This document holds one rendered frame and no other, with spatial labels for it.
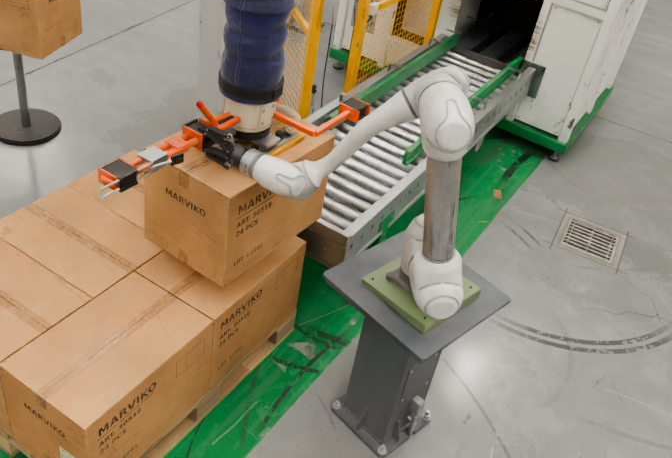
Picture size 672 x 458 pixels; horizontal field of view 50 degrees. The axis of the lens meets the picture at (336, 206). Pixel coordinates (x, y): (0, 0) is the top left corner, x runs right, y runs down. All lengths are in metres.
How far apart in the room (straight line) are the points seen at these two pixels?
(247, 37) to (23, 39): 2.01
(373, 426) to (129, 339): 1.06
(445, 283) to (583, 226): 2.47
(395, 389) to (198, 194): 1.05
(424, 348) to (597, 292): 1.90
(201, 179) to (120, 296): 0.59
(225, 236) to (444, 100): 0.92
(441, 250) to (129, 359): 1.11
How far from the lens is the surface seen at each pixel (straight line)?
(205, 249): 2.58
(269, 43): 2.39
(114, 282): 2.84
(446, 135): 1.93
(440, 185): 2.08
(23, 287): 2.86
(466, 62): 4.95
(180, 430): 3.03
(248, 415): 3.10
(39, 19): 4.09
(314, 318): 3.49
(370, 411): 3.02
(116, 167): 2.22
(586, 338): 3.88
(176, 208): 2.60
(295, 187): 2.21
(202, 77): 4.19
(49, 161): 4.46
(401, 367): 2.73
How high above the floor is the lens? 2.49
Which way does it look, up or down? 36 degrees down
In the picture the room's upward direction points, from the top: 10 degrees clockwise
